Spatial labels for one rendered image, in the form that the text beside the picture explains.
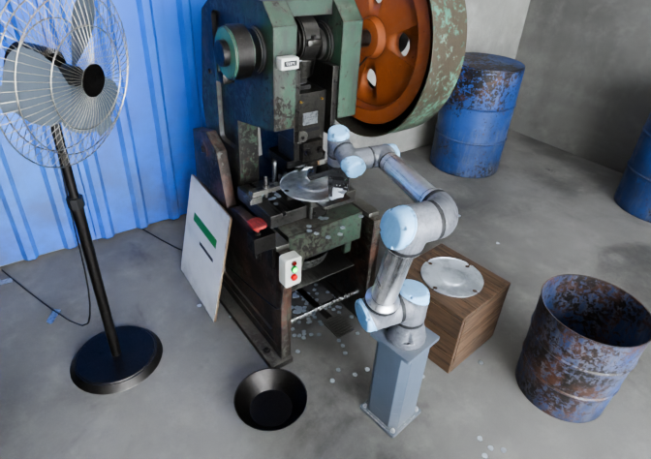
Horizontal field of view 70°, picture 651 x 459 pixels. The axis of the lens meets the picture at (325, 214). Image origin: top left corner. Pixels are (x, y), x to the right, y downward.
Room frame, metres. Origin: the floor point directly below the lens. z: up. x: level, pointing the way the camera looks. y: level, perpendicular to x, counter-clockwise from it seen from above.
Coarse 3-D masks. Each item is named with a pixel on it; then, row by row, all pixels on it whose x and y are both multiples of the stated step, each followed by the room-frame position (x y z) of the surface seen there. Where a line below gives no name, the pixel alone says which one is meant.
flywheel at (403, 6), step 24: (360, 0) 2.16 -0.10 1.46; (384, 0) 2.05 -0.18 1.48; (408, 0) 1.94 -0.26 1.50; (384, 24) 2.04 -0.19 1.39; (408, 24) 1.93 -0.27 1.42; (360, 48) 2.09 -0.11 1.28; (384, 48) 2.02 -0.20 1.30; (360, 72) 2.13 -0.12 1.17; (384, 72) 2.01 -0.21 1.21; (408, 72) 1.90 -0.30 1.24; (360, 96) 2.12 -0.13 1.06; (384, 96) 2.00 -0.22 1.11; (408, 96) 1.84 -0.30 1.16; (360, 120) 2.05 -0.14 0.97; (384, 120) 1.93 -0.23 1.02
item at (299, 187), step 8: (304, 168) 1.90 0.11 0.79; (288, 176) 1.82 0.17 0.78; (296, 176) 1.83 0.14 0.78; (304, 176) 1.83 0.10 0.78; (280, 184) 1.75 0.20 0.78; (288, 184) 1.75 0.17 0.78; (296, 184) 1.76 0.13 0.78; (304, 184) 1.75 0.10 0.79; (312, 184) 1.75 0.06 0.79; (320, 184) 1.76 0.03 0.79; (288, 192) 1.69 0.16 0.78; (296, 192) 1.69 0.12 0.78; (304, 192) 1.69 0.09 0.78; (312, 192) 1.70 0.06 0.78; (320, 192) 1.70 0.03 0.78; (344, 192) 1.71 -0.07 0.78; (304, 200) 1.62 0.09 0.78; (312, 200) 1.62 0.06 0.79; (320, 200) 1.62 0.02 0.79
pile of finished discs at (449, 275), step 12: (432, 264) 1.82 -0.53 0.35; (444, 264) 1.82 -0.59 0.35; (456, 264) 1.83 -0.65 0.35; (468, 264) 1.83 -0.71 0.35; (432, 276) 1.73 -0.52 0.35; (444, 276) 1.72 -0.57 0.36; (456, 276) 1.73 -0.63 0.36; (468, 276) 1.74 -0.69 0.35; (480, 276) 1.75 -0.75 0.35; (432, 288) 1.64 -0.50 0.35; (444, 288) 1.65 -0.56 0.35; (456, 288) 1.65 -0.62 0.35; (468, 288) 1.66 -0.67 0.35; (480, 288) 1.66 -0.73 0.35
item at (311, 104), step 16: (304, 96) 1.78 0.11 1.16; (320, 96) 1.82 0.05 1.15; (304, 112) 1.78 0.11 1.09; (320, 112) 1.83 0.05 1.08; (304, 128) 1.78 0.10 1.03; (320, 128) 1.83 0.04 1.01; (288, 144) 1.79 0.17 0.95; (304, 144) 1.75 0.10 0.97; (320, 144) 1.79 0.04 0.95; (304, 160) 1.75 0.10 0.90
